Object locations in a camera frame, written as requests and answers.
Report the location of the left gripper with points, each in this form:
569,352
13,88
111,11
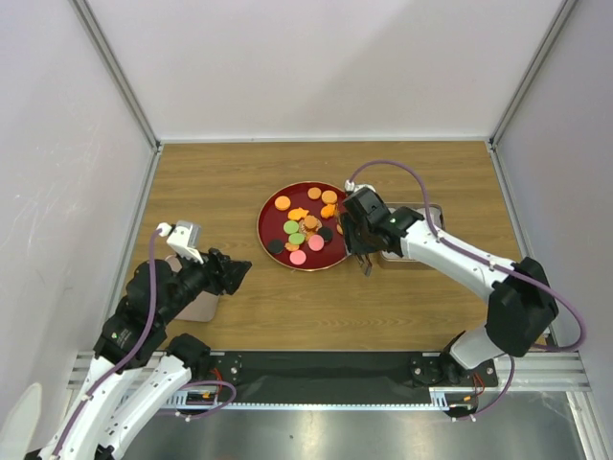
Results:
224,275

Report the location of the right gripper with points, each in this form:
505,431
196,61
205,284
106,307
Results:
351,244

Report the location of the steel serving tongs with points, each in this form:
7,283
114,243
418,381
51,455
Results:
365,264

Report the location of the black sandwich cookie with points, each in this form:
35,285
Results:
325,233
275,247

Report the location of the pink cookie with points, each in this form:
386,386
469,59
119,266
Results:
316,243
298,257

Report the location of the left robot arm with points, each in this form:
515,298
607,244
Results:
102,421

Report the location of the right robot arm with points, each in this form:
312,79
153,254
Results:
518,296

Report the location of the orange fish cookie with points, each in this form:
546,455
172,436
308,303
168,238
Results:
329,211
297,214

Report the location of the gold cookie tin box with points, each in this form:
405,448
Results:
392,260

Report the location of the round orange biscuit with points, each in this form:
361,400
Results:
329,197

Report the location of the gold tin lid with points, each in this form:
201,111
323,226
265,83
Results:
198,306

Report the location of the orange star cookie lower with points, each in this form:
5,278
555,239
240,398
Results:
291,247

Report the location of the round red tray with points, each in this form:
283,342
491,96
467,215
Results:
271,221

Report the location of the green macaron lower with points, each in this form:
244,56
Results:
296,238

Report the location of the green macaron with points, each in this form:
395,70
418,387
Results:
291,227
296,238

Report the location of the orange fish cookie left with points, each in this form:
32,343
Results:
297,214

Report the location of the green macaron upper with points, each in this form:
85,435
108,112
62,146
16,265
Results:
291,227

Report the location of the orange sandwich biscuit left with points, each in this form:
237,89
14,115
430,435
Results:
282,203

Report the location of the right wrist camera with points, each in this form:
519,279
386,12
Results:
354,187

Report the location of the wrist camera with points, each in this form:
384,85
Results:
354,187
183,240

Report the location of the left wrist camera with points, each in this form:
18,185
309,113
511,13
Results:
183,240

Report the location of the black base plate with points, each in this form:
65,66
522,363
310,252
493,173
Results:
344,378

